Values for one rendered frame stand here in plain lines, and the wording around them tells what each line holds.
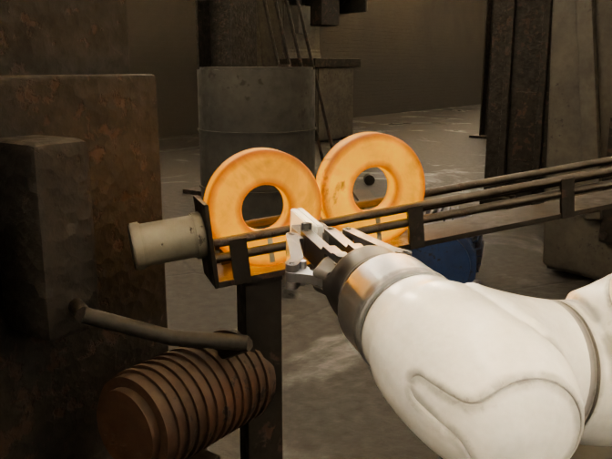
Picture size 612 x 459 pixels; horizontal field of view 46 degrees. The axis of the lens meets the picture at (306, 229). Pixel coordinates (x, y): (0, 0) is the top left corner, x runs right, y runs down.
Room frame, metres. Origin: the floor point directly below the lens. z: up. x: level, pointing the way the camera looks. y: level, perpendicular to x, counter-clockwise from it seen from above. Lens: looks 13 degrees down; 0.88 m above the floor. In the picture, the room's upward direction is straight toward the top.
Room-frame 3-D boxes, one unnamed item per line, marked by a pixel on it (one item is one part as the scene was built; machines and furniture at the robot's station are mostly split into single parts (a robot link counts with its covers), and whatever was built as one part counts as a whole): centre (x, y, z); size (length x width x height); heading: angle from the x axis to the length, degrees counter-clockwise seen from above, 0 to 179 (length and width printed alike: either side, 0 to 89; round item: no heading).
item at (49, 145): (0.86, 0.32, 0.68); 0.11 x 0.08 x 0.24; 54
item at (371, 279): (0.55, -0.07, 0.69); 0.09 x 0.06 x 0.09; 109
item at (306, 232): (0.68, -0.02, 0.70); 0.11 x 0.01 x 0.04; 20
